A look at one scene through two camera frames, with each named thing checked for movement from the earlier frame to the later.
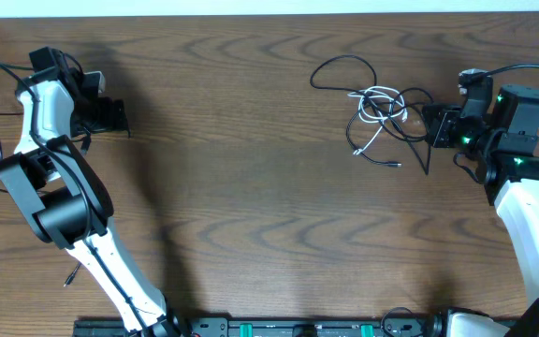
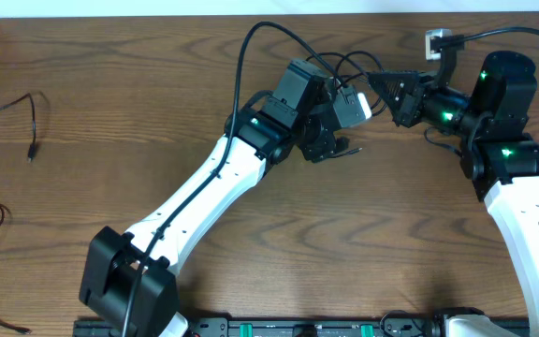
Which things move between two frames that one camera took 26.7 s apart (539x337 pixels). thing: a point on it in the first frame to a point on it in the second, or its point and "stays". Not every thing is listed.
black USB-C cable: (1, 152) to (31, 153)
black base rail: (339, 328) stays
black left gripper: (109, 121) to (323, 148)
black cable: (399, 112) to (337, 73)
